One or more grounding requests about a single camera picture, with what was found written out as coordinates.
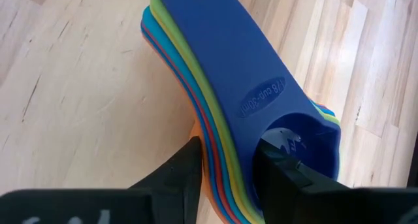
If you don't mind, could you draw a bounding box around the red measuring cup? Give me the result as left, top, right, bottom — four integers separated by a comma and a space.
142, 23, 327, 224

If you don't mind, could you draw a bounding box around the green measuring cup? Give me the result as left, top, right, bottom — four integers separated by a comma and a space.
149, 0, 341, 224

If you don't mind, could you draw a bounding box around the dark blue measuring cup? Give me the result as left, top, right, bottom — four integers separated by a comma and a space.
156, 0, 342, 215

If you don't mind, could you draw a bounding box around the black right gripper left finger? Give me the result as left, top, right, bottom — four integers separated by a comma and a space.
129, 135, 203, 224

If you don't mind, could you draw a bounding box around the teal measuring cup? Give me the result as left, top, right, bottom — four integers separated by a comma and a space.
141, 7, 336, 224

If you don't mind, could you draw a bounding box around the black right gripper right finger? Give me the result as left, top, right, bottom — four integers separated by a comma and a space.
253, 138, 357, 224

